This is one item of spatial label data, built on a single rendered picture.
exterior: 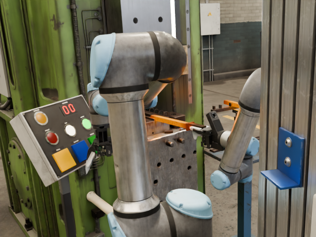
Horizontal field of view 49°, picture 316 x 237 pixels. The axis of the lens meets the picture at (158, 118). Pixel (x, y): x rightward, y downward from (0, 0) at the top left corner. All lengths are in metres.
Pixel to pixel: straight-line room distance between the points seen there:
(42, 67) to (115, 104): 1.31
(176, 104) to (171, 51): 1.31
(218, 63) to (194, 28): 7.21
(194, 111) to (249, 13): 7.85
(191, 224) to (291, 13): 0.53
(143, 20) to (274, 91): 1.15
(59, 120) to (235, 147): 0.68
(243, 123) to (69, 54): 0.90
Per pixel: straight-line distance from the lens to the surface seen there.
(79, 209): 1.93
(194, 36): 2.15
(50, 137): 1.35
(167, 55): 0.78
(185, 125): 1.64
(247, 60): 9.94
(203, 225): 0.90
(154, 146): 1.78
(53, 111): 1.41
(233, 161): 1.28
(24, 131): 1.34
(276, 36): 0.67
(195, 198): 0.90
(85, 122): 1.48
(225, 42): 9.44
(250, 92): 1.16
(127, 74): 0.75
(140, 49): 0.76
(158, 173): 1.85
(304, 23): 0.60
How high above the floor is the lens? 1.47
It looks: 15 degrees down
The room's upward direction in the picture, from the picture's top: 3 degrees counter-clockwise
